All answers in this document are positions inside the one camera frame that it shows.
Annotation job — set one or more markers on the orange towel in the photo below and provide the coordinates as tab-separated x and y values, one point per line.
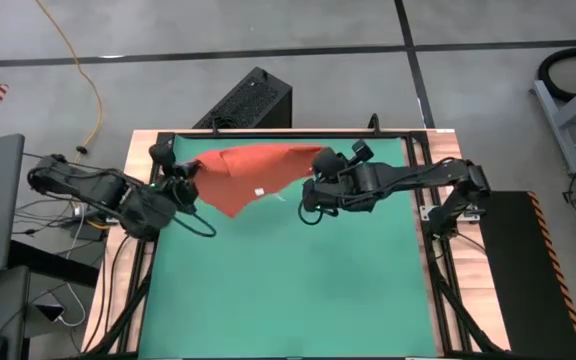
248	175

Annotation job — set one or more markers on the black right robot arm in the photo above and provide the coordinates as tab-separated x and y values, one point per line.
418	172

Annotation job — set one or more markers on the green table mat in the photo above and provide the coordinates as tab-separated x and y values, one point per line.
293	280

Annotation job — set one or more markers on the grey desk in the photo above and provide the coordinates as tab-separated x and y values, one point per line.
10	310

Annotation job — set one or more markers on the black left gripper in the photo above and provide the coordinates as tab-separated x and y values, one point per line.
180	192

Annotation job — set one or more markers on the black computer tower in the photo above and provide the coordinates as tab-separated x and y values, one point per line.
253	100

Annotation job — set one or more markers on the black clamp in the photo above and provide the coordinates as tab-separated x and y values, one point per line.
374	125
215	127

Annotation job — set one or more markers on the large black striped floor mat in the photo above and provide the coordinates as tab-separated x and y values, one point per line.
518	275

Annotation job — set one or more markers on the black metal table frame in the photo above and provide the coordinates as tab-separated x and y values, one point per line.
418	136

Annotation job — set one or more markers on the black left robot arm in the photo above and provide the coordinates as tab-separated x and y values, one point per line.
98	187

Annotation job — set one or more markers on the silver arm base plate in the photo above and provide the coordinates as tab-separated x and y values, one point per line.
425	212

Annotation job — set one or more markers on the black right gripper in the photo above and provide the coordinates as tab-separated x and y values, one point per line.
348	185

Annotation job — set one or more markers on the grey metal stand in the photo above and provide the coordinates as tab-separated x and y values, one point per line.
563	125

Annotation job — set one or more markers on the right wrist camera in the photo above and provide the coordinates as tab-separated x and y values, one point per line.
362	150

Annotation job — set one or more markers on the smartphone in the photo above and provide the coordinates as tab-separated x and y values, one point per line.
50	312

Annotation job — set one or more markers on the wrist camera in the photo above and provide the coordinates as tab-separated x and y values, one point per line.
362	150
162	152

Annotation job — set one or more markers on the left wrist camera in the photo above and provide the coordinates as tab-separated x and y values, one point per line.
162	152

